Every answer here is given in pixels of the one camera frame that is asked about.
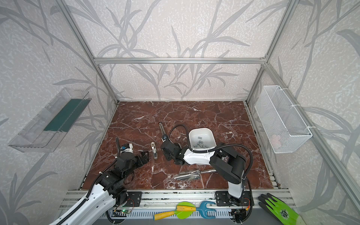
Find small beige staple remover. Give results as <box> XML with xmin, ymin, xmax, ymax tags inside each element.
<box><xmin>151</xmin><ymin>142</ymin><xmax>158</xmax><ymax>160</ymax></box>

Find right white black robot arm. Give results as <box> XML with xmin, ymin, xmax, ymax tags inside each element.
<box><xmin>161</xmin><ymin>139</ymin><xmax>253</xmax><ymax>198</ymax></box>

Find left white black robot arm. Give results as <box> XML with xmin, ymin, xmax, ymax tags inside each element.
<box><xmin>52</xmin><ymin>151</ymin><xmax>149</xmax><ymax>225</ymax></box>

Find silver metal garden trowel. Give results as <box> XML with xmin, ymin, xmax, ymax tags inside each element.
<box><xmin>173</xmin><ymin>168</ymin><xmax>217</xmax><ymax>181</ymax></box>

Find white rectangular staple tray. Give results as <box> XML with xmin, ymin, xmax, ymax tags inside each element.
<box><xmin>189</xmin><ymin>128</ymin><xmax>217</xmax><ymax>151</ymax></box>

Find left electronics board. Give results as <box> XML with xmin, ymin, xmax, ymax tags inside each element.
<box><xmin>111</xmin><ymin>209</ymin><xmax>132</xmax><ymax>218</ymax></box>

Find electronics board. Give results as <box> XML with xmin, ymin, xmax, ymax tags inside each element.
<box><xmin>111</xmin><ymin>209</ymin><xmax>132</xmax><ymax>218</ymax></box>
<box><xmin>229</xmin><ymin>208</ymin><xmax>252</xmax><ymax>224</ymax></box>

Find yellow green toy tool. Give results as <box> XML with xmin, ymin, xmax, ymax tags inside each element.
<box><xmin>153</xmin><ymin>202</ymin><xmax>196</xmax><ymax>221</ymax></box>

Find blue plastic toy wrench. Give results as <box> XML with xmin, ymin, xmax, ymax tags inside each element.
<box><xmin>196</xmin><ymin>201</ymin><xmax>216</xmax><ymax>219</ymax></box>

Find right electronics board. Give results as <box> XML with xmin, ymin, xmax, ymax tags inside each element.
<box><xmin>229</xmin><ymin>208</ymin><xmax>252</xmax><ymax>224</ymax></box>

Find pink item in basket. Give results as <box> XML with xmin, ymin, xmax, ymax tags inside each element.
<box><xmin>270</xmin><ymin>135</ymin><xmax>282</xmax><ymax>150</ymax></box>

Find green black work glove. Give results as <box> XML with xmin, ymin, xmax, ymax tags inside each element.
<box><xmin>258</xmin><ymin>193</ymin><xmax>306</xmax><ymax>225</ymax></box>

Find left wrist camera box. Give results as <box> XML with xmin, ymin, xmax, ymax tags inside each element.
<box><xmin>120</xmin><ymin>143</ymin><xmax>134</xmax><ymax>153</ymax></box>

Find clear acrylic wall shelf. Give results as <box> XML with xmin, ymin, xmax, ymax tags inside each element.
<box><xmin>8</xmin><ymin>88</ymin><xmax>92</xmax><ymax>153</ymax></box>

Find white wire mesh basket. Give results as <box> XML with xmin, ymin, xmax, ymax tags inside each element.
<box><xmin>255</xmin><ymin>85</ymin><xmax>313</xmax><ymax>154</ymax></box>

